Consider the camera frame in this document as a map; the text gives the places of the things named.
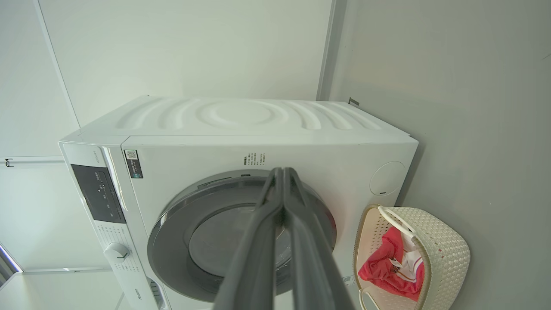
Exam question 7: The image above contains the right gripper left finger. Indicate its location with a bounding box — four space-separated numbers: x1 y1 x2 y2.
213 167 285 310

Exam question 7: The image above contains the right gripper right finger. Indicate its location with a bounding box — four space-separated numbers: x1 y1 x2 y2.
282 167 356 310

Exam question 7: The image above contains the red garment with white trim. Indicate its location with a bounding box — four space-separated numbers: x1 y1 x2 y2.
358 227 425 302

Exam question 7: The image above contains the dark grey glass washer door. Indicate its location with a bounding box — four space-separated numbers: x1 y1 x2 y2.
147 169 337 303

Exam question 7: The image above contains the white red-striped garment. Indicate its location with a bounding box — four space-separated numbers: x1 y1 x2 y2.
390 245 424 280

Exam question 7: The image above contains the white front-load washing machine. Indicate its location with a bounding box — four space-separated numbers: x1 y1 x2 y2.
58 96 419 310

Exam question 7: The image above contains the cream perforated laundry basket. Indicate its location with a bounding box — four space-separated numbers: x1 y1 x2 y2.
353 204 471 310

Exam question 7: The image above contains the white washer dial knob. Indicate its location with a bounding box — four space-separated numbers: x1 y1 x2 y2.
105 242 130 264

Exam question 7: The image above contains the dark QR label sticker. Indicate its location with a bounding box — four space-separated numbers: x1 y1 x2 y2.
124 149 143 179

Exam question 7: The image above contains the black washer control panel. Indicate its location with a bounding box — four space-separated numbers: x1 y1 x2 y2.
71 164 127 223

